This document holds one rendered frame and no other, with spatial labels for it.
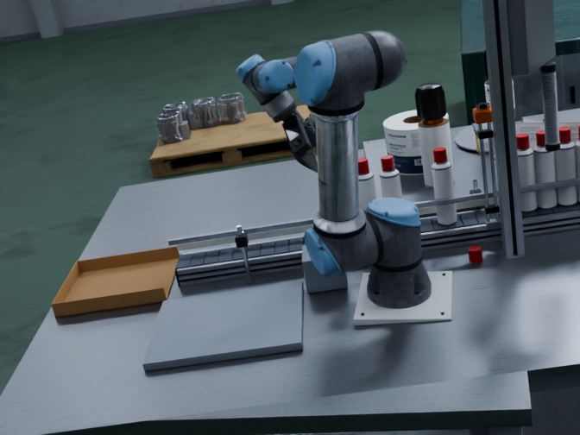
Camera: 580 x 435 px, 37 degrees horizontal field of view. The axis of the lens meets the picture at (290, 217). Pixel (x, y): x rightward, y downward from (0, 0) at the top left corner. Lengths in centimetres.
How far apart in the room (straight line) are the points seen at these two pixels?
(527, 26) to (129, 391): 118
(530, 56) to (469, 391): 77
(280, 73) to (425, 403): 83
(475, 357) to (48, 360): 100
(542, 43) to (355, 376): 88
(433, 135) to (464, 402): 99
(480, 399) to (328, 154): 56
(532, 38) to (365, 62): 49
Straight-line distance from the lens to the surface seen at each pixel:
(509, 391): 172
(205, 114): 632
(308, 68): 168
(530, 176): 229
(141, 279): 242
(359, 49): 170
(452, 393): 173
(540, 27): 209
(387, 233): 192
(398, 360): 184
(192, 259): 235
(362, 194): 224
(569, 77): 486
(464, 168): 266
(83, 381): 203
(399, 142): 264
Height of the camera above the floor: 182
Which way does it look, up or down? 22 degrees down
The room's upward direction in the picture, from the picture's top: 11 degrees counter-clockwise
